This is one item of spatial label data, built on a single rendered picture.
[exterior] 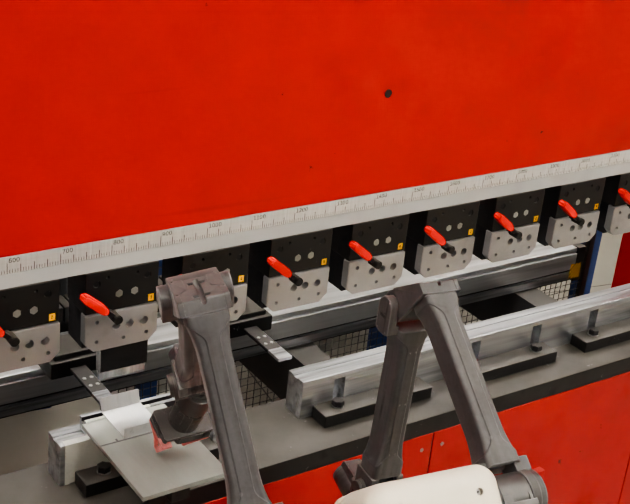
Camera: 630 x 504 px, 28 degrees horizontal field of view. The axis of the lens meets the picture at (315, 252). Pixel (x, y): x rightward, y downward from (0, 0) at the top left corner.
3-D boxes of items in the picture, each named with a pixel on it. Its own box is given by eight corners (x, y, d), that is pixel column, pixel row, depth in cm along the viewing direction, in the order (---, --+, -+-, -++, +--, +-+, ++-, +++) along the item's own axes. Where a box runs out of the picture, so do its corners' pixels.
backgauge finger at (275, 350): (261, 371, 273) (263, 351, 270) (202, 318, 292) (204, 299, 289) (307, 359, 279) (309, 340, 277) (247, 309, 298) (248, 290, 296)
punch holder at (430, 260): (418, 279, 278) (429, 211, 271) (395, 263, 284) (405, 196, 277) (470, 268, 286) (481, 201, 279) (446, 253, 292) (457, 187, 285)
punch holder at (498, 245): (486, 264, 289) (498, 198, 282) (463, 249, 295) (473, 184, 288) (534, 253, 297) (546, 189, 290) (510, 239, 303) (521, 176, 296)
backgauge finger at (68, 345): (81, 416, 250) (81, 395, 248) (30, 356, 269) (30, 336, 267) (135, 402, 256) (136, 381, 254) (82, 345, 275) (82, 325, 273)
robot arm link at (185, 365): (163, 312, 179) (236, 295, 182) (154, 276, 182) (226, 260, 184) (168, 404, 218) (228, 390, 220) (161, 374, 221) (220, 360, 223)
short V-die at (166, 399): (85, 435, 247) (86, 422, 245) (79, 427, 249) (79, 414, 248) (176, 411, 257) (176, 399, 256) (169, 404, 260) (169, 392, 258)
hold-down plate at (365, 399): (324, 428, 274) (325, 417, 273) (310, 416, 278) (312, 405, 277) (431, 398, 291) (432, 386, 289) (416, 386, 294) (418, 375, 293)
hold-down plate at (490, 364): (463, 388, 296) (465, 377, 295) (449, 377, 300) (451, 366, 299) (555, 361, 312) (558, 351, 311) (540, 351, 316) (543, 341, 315)
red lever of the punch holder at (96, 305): (88, 296, 225) (125, 318, 232) (79, 286, 228) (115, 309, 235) (82, 304, 225) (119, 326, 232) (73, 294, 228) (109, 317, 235)
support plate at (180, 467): (142, 501, 226) (143, 497, 225) (81, 428, 245) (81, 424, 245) (229, 476, 236) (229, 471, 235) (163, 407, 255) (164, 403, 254)
